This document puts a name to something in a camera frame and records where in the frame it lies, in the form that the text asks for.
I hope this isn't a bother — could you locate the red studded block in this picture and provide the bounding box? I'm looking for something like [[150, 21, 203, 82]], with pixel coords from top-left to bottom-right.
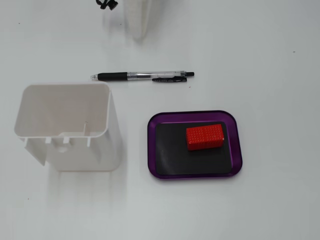
[[185, 124, 225, 152]]

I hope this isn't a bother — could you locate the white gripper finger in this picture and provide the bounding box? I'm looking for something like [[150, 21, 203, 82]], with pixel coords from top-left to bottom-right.
[[123, 0, 151, 41]]

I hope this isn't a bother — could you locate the black clear ballpoint pen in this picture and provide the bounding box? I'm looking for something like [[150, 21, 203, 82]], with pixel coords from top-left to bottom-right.
[[90, 71, 195, 85]]

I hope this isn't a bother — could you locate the white plastic pen holder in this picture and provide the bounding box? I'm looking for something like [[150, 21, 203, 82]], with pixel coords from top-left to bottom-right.
[[13, 82, 123, 172]]

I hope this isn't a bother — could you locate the black tray mat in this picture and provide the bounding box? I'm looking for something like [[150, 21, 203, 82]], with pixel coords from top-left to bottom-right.
[[154, 121, 235, 176]]

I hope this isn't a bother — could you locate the purple metal tray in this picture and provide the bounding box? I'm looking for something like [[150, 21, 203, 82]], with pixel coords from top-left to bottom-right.
[[146, 109, 244, 181]]

